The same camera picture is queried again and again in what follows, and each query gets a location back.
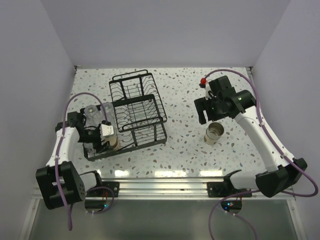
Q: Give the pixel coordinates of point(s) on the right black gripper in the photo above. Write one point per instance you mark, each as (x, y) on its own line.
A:
(202, 104)

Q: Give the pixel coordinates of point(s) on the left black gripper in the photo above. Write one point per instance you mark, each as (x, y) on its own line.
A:
(98, 145)

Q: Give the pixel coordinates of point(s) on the clear glass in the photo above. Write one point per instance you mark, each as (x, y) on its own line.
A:
(93, 116)
(91, 148)
(109, 110)

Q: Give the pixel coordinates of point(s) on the beige cup rack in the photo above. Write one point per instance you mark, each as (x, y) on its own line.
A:
(113, 142)
(217, 126)
(212, 136)

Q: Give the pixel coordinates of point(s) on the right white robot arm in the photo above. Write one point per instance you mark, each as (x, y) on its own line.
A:
(281, 167)

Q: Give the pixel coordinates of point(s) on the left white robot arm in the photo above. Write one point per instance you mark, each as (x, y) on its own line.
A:
(59, 182)

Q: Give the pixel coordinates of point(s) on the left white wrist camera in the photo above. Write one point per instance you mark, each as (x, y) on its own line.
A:
(106, 130)

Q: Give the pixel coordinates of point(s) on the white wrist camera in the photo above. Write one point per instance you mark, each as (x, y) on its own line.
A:
(205, 85)
(106, 130)

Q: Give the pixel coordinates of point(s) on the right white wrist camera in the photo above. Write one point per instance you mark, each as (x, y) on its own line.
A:
(205, 85)

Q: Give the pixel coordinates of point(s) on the black wire dish rack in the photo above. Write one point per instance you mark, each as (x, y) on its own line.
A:
(138, 114)

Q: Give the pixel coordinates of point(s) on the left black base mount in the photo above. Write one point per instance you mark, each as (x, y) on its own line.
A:
(105, 190)

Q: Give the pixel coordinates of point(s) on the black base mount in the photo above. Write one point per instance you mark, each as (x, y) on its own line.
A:
(105, 190)
(225, 188)

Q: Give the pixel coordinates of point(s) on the aluminium front rail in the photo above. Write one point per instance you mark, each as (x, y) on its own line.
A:
(162, 188)

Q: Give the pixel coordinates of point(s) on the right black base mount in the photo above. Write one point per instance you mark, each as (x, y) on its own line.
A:
(225, 188)

